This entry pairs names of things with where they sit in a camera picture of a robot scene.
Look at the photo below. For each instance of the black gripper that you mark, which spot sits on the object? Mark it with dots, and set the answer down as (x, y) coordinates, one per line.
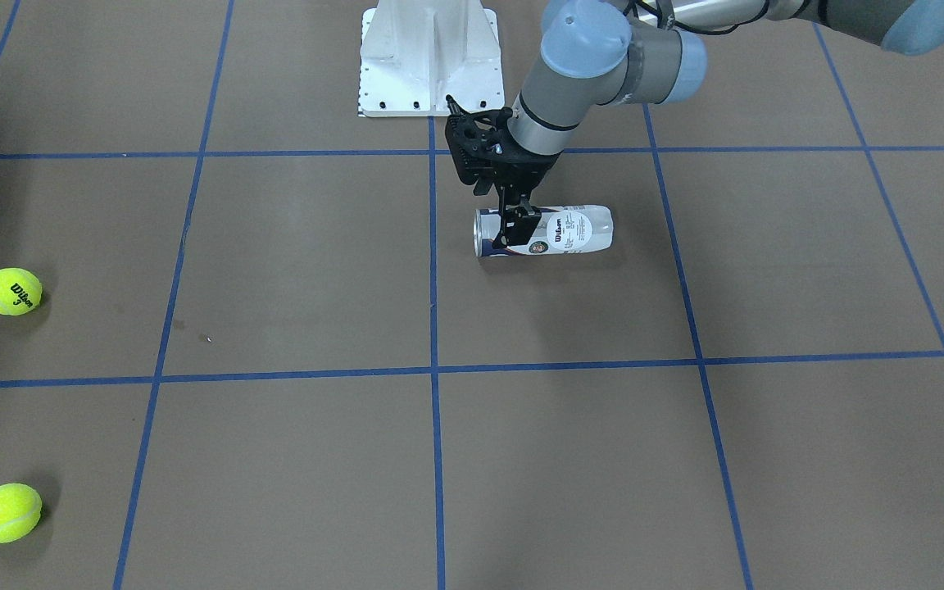
(524, 170)

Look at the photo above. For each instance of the Wilson tennis ball can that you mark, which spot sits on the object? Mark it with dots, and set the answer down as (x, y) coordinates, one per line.
(561, 230)

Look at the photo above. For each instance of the yellow Wilson tennis ball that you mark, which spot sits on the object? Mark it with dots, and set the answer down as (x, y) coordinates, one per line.
(20, 292)

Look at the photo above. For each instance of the yellow Roland Garros tennis ball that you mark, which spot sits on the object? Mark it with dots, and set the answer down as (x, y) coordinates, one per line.
(20, 511)

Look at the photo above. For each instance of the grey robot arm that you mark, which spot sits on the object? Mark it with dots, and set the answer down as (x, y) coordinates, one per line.
(599, 53)

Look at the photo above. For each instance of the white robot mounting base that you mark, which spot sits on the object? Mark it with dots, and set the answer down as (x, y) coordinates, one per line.
(416, 54)

